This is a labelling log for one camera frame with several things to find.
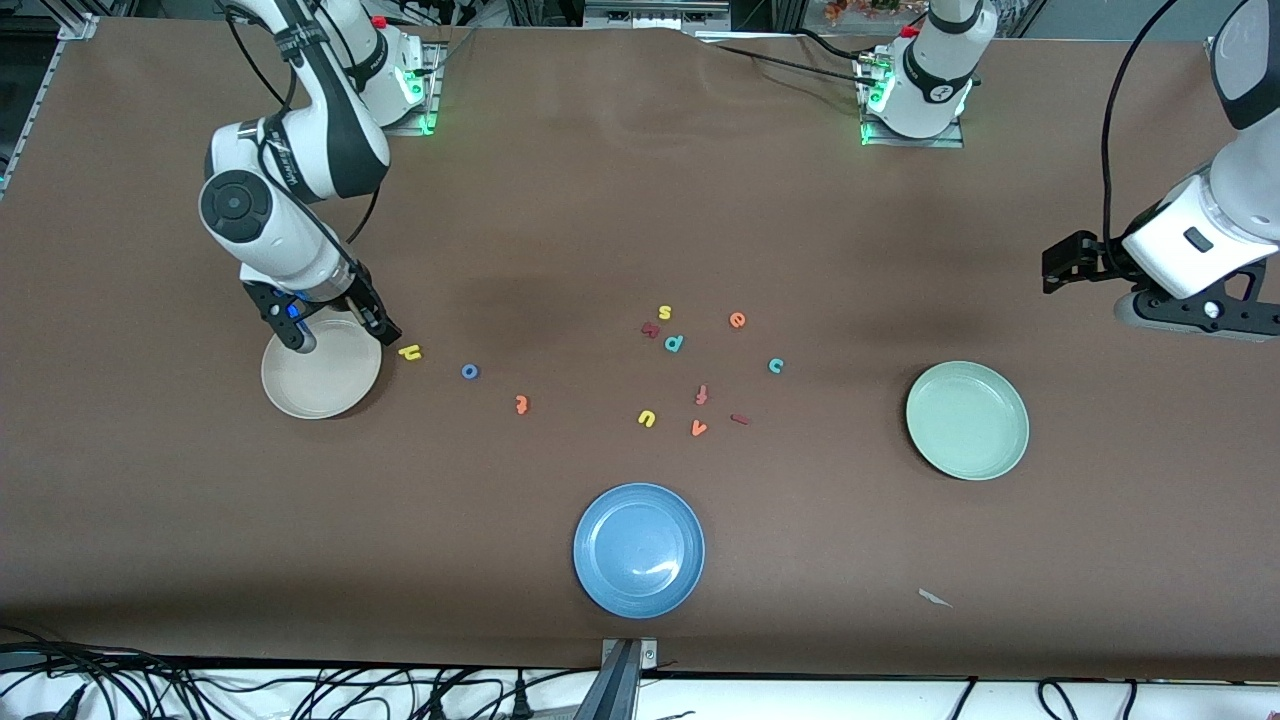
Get beige brown plate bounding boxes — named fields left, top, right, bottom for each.
left=261, top=305, right=383, bottom=421

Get green plate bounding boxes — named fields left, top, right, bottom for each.
left=905, top=360, right=1031, bottom=482

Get brown table cover sheet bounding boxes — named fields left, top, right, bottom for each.
left=0, top=20, right=1280, bottom=681

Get orange flowers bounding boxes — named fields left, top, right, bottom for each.
left=825, top=0, right=906, bottom=23

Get blue plate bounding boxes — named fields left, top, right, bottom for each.
left=573, top=482, right=706, bottom=620

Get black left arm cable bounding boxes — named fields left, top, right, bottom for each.
left=1100, top=0, right=1171, bottom=281

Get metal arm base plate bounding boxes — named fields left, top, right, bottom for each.
left=335, top=40, right=443, bottom=137
left=858, top=50, right=966, bottom=149

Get black cable on table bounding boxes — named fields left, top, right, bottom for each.
left=697, top=28, right=881, bottom=91

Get silver metal bracket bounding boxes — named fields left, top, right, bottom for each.
left=583, top=0, right=733, bottom=31

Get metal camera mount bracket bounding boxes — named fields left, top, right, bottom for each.
left=598, top=637, right=659, bottom=720

